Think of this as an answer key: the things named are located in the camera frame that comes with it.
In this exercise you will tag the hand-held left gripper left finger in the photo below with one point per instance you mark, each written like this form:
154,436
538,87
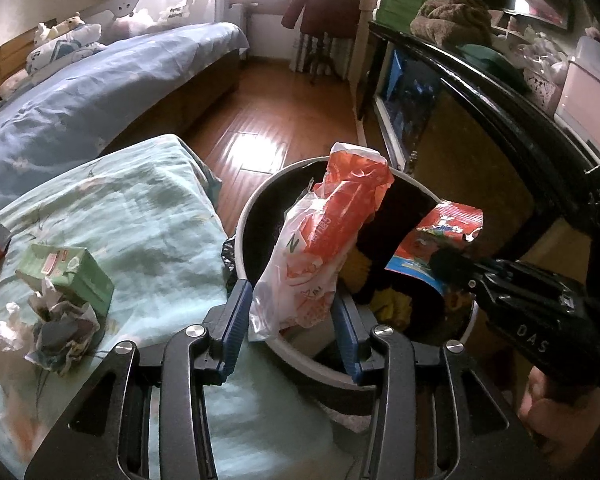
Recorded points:
235,320

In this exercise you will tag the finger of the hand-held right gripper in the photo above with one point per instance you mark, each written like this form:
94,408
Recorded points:
455,265

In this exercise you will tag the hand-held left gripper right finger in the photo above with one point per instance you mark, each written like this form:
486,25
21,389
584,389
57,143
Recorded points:
350,345

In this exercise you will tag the red cartoon print snack packet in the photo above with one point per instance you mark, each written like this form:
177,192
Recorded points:
430,235

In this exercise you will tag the white bin with black liner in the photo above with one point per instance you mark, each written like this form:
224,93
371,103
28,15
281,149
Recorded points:
300,360

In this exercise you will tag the yellow wrapper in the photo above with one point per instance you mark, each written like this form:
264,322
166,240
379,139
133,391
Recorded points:
395,307

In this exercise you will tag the orange ribbed foam sleeve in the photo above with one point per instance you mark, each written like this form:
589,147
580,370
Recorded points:
357,267

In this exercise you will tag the white orange plastic bag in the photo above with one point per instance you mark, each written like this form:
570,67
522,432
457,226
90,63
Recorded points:
320,240

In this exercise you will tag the green carton box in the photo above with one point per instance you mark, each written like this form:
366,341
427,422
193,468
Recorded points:
75,275

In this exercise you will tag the grey paper wad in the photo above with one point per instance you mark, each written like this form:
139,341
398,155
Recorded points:
60,335

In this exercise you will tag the person's right hand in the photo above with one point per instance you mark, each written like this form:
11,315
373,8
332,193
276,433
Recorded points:
550,415

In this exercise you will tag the black television cabinet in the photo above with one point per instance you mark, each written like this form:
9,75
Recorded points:
480,110

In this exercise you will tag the blue picture box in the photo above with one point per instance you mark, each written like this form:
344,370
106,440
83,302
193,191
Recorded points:
410,95

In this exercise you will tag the dark green cloth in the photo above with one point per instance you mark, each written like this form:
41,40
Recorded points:
490,65

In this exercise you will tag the white basket with items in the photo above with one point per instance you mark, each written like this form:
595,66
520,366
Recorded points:
542,70

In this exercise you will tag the brown knitted plush heap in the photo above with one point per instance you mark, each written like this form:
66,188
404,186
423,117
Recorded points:
450,20

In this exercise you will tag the coat rack stand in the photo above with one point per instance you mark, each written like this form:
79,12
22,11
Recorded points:
320,57

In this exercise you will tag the bed with blue sheet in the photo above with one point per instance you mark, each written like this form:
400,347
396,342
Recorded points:
105,95

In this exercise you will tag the pink plush toy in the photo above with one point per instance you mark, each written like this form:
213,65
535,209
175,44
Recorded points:
132,22

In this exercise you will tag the blue white printed pillow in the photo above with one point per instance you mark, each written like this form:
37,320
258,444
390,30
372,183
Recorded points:
65,50

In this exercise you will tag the small white pillow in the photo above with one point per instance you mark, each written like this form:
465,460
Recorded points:
12,82

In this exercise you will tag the yellow plush toy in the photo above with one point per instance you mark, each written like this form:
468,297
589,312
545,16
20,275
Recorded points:
69,23

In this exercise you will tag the white plush toy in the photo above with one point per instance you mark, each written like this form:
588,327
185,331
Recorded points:
44,32

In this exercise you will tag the wooden headboard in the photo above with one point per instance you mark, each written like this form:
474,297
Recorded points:
0,65

